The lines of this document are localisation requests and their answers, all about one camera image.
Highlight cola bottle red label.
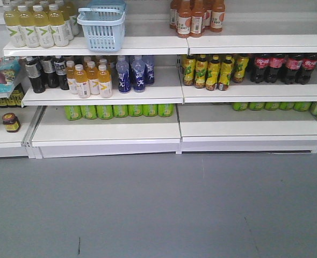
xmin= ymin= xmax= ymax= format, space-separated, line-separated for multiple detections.
xmin=295 ymin=53 xmax=317 ymax=85
xmin=250 ymin=53 xmax=270 ymax=83
xmin=264 ymin=53 xmax=285 ymax=83
xmin=282 ymin=53 xmax=304 ymax=84

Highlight light blue plastic basket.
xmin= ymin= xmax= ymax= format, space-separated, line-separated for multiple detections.
xmin=77 ymin=1 xmax=127 ymax=52

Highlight orange vitamin drink bottle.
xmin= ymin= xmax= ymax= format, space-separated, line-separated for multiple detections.
xmin=66 ymin=60 xmax=77 ymax=95
xmin=74 ymin=64 xmax=91 ymax=98
xmin=98 ymin=64 xmax=112 ymax=98

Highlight dark tea bottle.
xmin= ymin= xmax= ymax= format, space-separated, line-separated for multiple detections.
xmin=41 ymin=56 xmax=59 ymax=88
xmin=25 ymin=56 xmax=45 ymax=94
xmin=53 ymin=55 xmax=69 ymax=90

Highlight blue sports drink bottle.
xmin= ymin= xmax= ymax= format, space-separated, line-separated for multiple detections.
xmin=116 ymin=55 xmax=131 ymax=93
xmin=142 ymin=55 xmax=155 ymax=85
xmin=132 ymin=55 xmax=146 ymax=92

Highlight orange C100 drink bottle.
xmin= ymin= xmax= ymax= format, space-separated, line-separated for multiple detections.
xmin=177 ymin=0 xmax=191 ymax=38
xmin=190 ymin=0 xmax=205 ymax=38
xmin=210 ymin=0 xmax=226 ymax=32

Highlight red lid sauce jar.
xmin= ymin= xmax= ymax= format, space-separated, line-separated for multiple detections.
xmin=2 ymin=112 xmax=21 ymax=133

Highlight white metal shelving unit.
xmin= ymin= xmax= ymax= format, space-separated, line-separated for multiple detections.
xmin=0 ymin=1 xmax=317 ymax=159

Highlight teal snack bag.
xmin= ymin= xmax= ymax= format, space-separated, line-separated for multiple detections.
xmin=0 ymin=59 xmax=21 ymax=94

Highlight yellow lemon tea bottle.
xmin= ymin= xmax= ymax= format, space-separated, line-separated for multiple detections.
xmin=194 ymin=54 xmax=208 ymax=89
xmin=233 ymin=54 xmax=249 ymax=83
xmin=183 ymin=55 xmax=196 ymax=86
xmin=205 ymin=54 xmax=221 ymax=91
xmin=218 ymin=55 xmax=232 ymax=91

